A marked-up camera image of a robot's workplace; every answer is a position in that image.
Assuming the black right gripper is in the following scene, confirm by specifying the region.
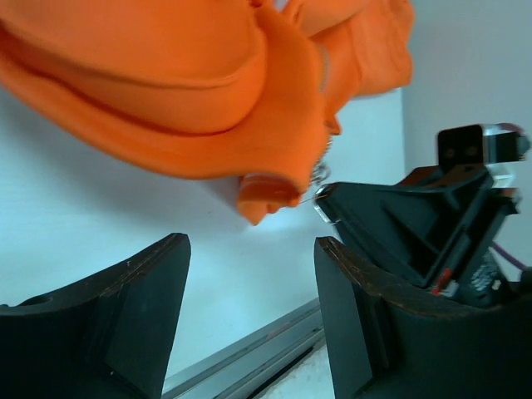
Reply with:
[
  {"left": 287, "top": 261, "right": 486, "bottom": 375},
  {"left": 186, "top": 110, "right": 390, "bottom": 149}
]
[{"left": 315, "top": 165, "right": 520, "bottom": 308}]

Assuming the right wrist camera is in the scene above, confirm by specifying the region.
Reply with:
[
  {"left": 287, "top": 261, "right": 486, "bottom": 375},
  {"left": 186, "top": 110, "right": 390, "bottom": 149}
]
[{"left": 436, "top": 122, "right": 531, "bottom": 189}]

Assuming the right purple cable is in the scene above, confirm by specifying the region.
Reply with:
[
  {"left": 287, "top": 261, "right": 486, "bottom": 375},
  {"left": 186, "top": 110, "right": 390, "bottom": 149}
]
[{"left": 488, "top": 244, "right": 529, "bottom": 271}]

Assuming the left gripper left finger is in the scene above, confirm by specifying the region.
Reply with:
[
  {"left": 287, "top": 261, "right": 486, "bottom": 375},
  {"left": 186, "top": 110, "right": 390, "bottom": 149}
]
[{"left": 1, "top": 234, "right": 191, "bottom": 398}]

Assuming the orange zip jacket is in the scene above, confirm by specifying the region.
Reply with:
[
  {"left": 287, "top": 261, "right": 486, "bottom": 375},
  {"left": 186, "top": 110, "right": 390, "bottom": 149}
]
[{"left": 1, "top": 0, "right": 415, "bottom": 224}]

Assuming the aluminium table frame rail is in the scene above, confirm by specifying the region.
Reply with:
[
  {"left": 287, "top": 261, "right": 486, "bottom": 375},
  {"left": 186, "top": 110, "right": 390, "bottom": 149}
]
[{"left": 162, "top": 298, "right": 324, "bottom": 399}]

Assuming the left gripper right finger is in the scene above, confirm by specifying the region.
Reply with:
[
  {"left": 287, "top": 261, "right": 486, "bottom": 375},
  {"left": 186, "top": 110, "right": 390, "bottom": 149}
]
[{"left": 314, "top": 237, "right": 531, "bottom": 398}]

